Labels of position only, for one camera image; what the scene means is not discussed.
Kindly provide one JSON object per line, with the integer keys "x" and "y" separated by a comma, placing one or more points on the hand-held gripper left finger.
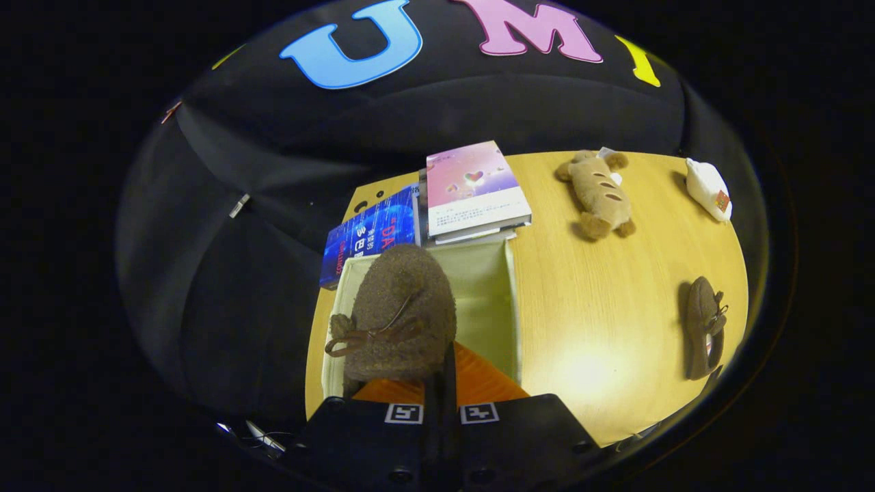
{"x": 432, "y": 437}

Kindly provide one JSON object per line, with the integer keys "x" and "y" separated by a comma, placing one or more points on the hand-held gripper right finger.
{"x": 450, "y": 383}

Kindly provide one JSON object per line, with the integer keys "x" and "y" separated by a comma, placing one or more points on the brown fuzzy shoe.
{"x": 403, "y": 307}
{"x": 701, "y": 328}

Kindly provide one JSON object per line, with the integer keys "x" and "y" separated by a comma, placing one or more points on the cream fabric storage box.
{"x": 485, "y": 301}

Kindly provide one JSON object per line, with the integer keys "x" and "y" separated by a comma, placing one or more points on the blue book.
{"x": 369, "y": 236}

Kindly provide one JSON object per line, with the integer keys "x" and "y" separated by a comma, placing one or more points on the pink book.
{"x": 472, "y": 184}

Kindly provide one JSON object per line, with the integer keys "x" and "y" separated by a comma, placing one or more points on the tan bread plush toy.
{"x": 601, "y": 195}

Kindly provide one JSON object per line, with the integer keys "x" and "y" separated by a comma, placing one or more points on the black backdrop cloth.
{"x": 225, "y": 287}

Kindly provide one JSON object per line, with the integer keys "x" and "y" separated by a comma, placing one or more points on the small white tag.
{"x": 239, "y": 206}

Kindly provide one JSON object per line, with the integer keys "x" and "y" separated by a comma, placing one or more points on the white plush toy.
{"x": 704, "y": 188}

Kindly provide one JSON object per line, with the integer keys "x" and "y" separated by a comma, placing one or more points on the copper cloth clip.
{"x": 171, "y": 111}

